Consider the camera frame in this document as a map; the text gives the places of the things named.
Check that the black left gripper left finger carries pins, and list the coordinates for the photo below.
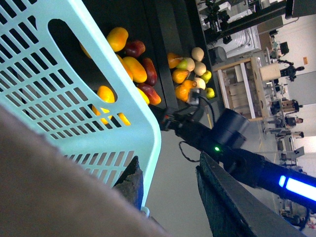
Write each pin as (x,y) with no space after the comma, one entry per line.
(131,185)

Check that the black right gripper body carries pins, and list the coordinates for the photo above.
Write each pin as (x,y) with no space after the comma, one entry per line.
(186,121)

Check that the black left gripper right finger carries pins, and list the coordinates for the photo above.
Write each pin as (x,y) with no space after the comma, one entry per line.
(232,211)

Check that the light blue plastic basket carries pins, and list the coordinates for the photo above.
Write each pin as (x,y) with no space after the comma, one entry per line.
(40,87)

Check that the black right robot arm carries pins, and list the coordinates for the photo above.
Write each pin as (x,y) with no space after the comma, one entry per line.
(223,143)

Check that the red mango lower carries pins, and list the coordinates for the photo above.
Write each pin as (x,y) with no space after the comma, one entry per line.
(149,91)

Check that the dark red mango middle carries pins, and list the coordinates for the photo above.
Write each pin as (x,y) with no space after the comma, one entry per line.
(149,67)

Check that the dark red mango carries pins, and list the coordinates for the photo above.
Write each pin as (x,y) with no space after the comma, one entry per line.
(149,67)
(134,48)

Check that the yellow mango middle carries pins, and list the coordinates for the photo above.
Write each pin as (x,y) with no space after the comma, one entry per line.
(138,72)

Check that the dark red mango top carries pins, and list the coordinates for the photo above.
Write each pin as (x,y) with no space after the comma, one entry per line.
(134,48)

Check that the yellow orange mango top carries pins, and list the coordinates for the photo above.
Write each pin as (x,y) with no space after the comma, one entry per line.
(117,38)

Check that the orange pear lower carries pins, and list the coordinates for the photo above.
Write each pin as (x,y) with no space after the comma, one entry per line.
(182,91)

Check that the orange pear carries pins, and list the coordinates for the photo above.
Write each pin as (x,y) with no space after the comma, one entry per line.
(182,91)
(173,60)

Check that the green pear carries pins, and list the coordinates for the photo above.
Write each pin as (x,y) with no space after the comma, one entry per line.
(206,76)

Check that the orange pear top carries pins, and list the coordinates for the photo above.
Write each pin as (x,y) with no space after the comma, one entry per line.
(173,60)

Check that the beige pear top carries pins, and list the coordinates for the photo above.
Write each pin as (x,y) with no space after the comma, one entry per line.
(197,54)

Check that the dark wooden display stand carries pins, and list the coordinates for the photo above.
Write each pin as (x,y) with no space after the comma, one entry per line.
(164,26)

